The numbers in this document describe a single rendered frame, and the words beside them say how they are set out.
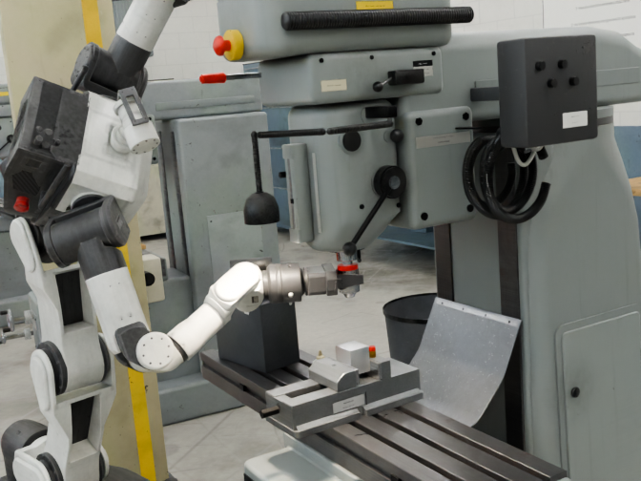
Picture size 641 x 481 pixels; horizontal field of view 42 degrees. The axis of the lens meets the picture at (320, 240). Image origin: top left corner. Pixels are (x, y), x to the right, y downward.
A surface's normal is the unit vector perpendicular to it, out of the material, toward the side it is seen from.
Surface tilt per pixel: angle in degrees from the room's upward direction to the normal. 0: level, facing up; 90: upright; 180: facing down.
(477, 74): 90
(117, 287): 72
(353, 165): 90
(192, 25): 90
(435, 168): 90
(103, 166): 58
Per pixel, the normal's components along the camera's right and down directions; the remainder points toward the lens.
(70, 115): 0.55, -0.44
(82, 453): 0.25, -0.83
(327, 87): 0.51, 0.11
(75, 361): 0.67, -0.07
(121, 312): 0.39, -0.18
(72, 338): 0.69, 0.16
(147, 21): 0.29, 0.39
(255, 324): -0.74, 0.18
